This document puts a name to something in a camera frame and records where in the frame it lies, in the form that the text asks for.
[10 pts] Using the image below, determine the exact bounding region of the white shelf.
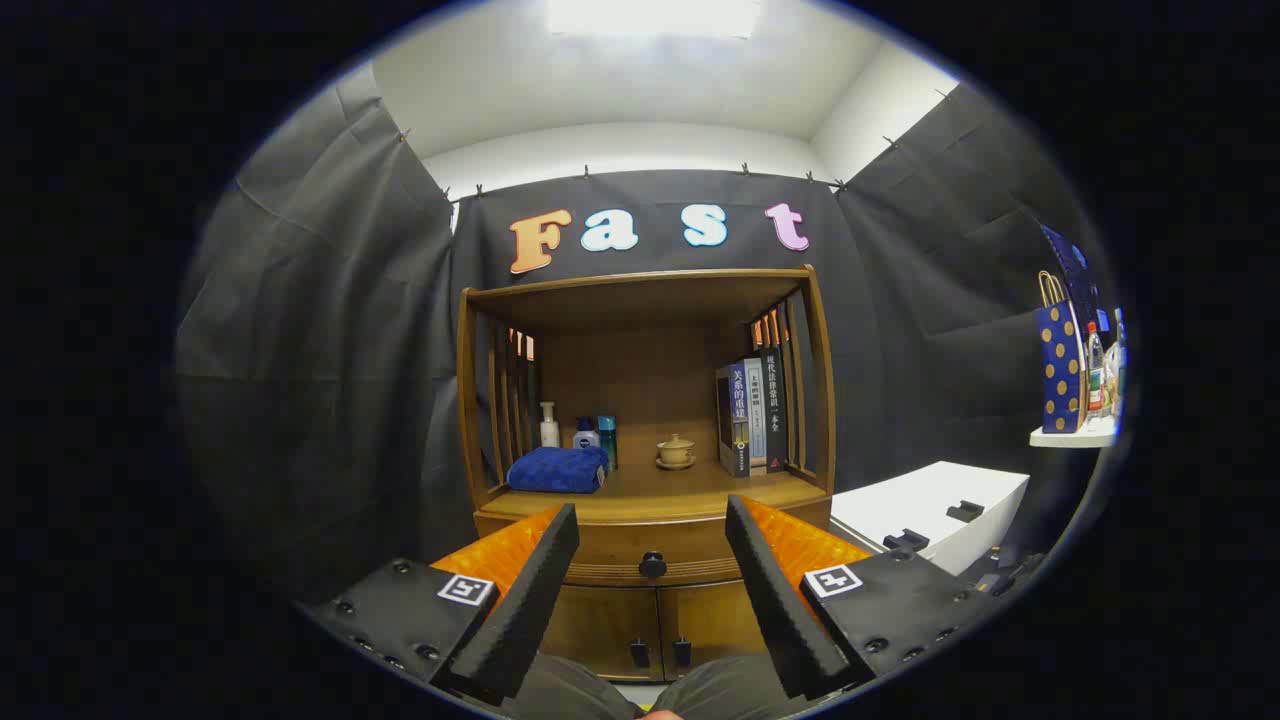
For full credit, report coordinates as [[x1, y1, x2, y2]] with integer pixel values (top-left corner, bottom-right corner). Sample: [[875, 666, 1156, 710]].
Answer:
[[1030, 420, 1119, 448]]

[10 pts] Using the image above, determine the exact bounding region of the person's leg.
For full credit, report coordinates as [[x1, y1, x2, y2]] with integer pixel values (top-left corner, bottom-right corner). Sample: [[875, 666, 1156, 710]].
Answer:
[[650, 655, 816, 720], [500, 655, 646, 720]]

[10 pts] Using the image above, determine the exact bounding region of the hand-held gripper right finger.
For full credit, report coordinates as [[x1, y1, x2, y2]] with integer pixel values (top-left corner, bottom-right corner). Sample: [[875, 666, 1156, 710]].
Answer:
[[725, 495, 1001, 701]]

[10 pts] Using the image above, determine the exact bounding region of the wooden cabinet door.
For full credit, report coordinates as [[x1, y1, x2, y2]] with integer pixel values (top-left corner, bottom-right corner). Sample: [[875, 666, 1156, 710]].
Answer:
[[658, 580, 771, 681], [540, 585, 661, 681]]

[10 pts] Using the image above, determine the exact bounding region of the dark blue paper bag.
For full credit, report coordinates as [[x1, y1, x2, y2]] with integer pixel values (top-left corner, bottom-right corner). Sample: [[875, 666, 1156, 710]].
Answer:
[[1040, 225, 1106, 336]]

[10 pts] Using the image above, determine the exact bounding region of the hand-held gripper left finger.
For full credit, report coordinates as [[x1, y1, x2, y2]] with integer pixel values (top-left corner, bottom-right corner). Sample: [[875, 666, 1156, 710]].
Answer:
[[298, 503, 581, 706]]

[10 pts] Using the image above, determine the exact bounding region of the white box with black handles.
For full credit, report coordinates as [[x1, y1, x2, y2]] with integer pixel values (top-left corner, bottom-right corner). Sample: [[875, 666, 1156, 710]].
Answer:
[[830, 460, 1031, 576]]

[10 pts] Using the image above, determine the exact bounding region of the wooden countertop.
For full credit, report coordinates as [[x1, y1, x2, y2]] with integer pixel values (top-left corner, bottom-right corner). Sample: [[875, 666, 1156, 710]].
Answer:
[[480, 462, 831, 526]]

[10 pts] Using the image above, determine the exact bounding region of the folded blue towel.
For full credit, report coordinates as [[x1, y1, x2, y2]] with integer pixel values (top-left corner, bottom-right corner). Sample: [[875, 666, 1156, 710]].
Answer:
[[507, 446, 611, 494]]

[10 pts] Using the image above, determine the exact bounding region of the person's right leg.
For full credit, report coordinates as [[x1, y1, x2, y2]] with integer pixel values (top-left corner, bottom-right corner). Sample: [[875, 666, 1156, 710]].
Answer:
[[650, 655, 816, 720]]

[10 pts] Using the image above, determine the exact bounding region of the blue gold-dotted gift bag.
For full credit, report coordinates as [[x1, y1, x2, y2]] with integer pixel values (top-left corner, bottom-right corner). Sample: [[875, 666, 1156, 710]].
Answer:
[[1035, 270, 1089, 434]]

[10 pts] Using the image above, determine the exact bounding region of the book with blue spine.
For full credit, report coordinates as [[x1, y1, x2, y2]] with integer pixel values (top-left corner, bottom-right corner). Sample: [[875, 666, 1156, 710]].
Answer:
[[715, 362, 751, 478]]

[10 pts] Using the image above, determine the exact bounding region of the wooden cabinet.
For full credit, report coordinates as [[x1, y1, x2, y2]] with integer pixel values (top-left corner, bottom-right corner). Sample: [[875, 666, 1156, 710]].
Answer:
[[457, 265, 837, 686]]

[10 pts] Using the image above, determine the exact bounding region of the clear bottle with red label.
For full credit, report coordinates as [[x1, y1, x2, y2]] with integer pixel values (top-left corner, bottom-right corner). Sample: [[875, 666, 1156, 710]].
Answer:
[[1086, 322, 1109, 416]]

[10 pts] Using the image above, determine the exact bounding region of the book with black spine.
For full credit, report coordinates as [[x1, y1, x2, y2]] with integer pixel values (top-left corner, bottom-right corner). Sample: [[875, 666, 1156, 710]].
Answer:
[[760, 348, 791, 471]]

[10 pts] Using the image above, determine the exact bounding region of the person's left leg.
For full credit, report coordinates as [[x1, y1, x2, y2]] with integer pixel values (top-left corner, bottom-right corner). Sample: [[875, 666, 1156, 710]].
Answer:
[[500, 655, 646, 720]]

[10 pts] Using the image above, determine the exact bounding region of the ceiling light panel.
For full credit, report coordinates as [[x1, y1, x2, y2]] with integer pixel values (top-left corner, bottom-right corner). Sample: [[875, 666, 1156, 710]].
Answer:
[[545, 0, 761, 39]]

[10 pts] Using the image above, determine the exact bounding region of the wooden drawer with black knob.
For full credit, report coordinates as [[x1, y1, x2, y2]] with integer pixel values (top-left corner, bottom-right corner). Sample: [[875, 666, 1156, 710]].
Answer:
[[475, 515, 833, 588]]

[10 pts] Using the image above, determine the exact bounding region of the book with pale spine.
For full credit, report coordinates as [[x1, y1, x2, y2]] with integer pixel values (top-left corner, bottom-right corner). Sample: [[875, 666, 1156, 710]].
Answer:
[[745, 358, 769, 471]]

